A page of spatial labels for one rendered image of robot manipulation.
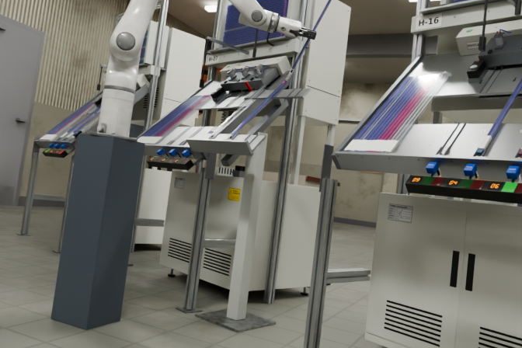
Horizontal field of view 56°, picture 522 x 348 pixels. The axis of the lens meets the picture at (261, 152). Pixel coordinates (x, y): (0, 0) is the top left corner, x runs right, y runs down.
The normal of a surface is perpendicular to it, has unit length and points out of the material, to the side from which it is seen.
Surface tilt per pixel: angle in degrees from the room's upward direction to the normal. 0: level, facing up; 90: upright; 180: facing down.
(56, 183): 90
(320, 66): 90
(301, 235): 90
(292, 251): 90
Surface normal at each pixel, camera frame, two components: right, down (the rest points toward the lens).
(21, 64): 0.90, 0.08
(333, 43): 0.69, 0.04
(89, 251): -0.42, -0.11
